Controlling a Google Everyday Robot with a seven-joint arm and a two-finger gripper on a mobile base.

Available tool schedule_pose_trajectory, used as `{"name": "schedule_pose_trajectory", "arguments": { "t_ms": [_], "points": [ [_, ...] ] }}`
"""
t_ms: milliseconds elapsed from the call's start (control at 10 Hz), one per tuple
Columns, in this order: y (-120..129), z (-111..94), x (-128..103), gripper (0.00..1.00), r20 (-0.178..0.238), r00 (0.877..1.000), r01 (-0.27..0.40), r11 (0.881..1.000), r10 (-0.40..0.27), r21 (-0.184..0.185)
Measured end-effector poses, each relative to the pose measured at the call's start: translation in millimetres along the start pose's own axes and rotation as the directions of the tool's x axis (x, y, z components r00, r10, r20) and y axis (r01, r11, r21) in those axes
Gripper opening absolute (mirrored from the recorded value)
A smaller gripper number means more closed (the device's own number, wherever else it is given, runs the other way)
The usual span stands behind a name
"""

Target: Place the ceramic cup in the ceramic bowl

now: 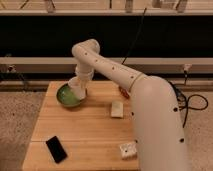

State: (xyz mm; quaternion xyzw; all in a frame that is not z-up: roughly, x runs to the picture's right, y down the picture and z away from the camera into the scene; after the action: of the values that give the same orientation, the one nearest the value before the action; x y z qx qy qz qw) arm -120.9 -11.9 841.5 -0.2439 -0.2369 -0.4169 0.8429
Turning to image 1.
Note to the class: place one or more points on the wooden table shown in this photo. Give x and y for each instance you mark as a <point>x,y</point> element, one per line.
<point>88,133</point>

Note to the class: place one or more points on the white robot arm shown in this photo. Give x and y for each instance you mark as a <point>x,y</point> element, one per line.
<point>158,130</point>

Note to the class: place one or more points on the orange red small object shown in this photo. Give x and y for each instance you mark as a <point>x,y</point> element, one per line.
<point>124,92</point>

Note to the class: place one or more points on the black smartphone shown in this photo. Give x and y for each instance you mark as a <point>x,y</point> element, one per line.
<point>56,149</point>

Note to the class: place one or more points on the white dotted cube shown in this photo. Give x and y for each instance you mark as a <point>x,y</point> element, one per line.
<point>128,150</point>

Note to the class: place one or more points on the white rectangular block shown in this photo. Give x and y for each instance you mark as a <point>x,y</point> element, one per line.
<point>117,109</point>

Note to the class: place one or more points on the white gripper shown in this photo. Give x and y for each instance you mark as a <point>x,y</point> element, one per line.
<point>84,76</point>

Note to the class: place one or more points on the green ceramic bowl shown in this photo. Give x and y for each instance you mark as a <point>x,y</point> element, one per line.
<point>66,97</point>

